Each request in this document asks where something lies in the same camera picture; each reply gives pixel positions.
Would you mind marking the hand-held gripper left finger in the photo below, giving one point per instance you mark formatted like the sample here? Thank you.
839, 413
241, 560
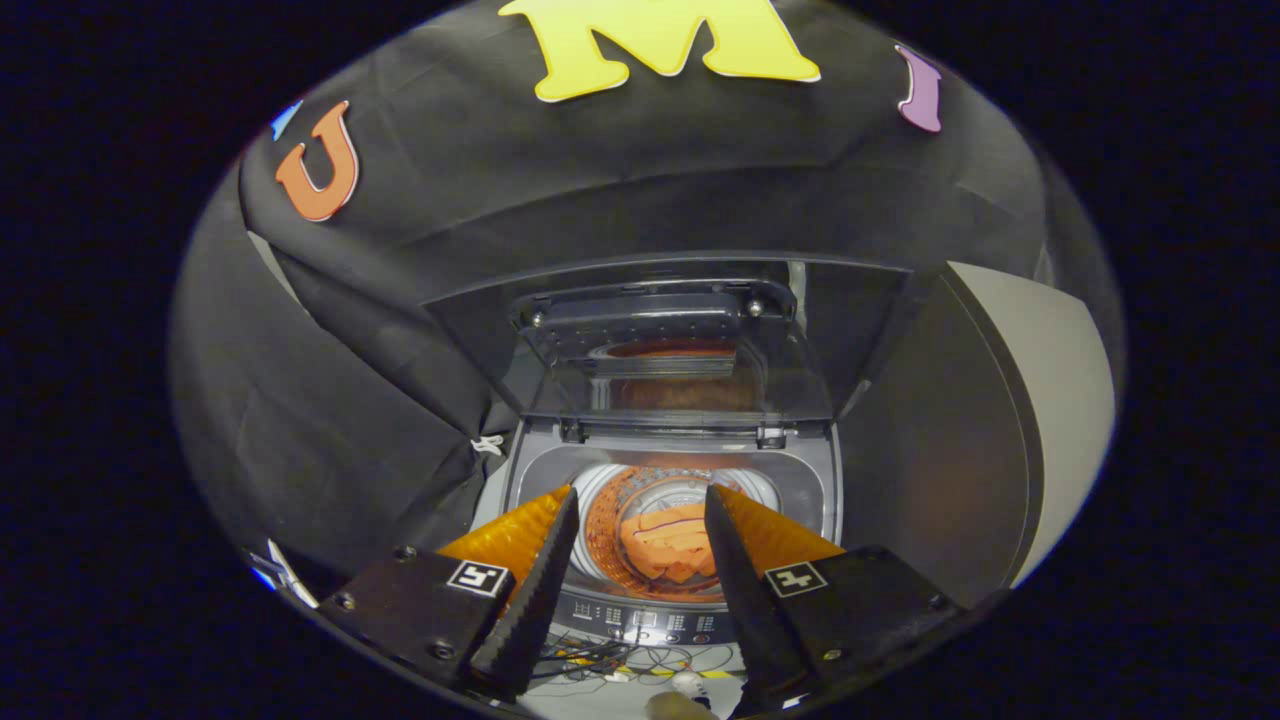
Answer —
535, 600

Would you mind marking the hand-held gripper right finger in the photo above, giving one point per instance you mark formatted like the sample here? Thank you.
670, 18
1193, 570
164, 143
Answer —
745, 600

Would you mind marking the orange polo shirt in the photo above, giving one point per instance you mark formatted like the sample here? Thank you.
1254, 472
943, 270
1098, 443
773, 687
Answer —
665, 545

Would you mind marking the dark grey washing machine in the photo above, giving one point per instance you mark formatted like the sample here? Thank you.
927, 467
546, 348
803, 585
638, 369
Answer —
800, 480

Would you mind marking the small white clip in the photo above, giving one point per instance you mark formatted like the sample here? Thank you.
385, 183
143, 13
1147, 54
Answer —
487, 443

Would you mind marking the grey cabinet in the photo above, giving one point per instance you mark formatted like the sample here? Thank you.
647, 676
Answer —
1040, 400

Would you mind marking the black backdrop cloth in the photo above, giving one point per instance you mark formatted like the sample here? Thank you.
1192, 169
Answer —
620, 180

